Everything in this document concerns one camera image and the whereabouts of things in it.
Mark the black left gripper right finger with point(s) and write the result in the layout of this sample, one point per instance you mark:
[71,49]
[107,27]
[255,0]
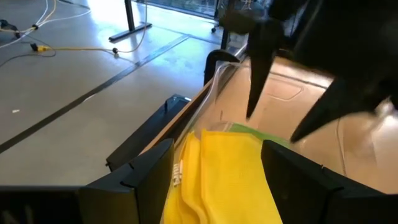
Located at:
[295,186]

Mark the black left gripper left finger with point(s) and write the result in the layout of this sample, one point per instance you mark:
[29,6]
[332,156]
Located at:
[146,186]

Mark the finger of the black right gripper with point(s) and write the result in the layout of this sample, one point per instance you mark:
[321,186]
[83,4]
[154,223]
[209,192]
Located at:
[335,105]
[259,71]

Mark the bright green microfiber towel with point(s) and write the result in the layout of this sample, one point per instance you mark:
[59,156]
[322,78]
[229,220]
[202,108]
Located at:
[264,133]

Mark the yellow microfiber towel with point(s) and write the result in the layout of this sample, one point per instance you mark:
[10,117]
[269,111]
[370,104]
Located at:
[233,174]

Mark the clear plastic bin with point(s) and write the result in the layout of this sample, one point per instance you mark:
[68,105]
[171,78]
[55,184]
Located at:
[286,93]

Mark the black clamp bar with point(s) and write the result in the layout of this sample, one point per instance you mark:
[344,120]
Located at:
[149,130]

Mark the black floor plug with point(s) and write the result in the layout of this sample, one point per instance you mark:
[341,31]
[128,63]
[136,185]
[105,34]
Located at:
[115,50]

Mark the dark desk leg frame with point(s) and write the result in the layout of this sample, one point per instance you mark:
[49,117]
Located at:
[130,18]

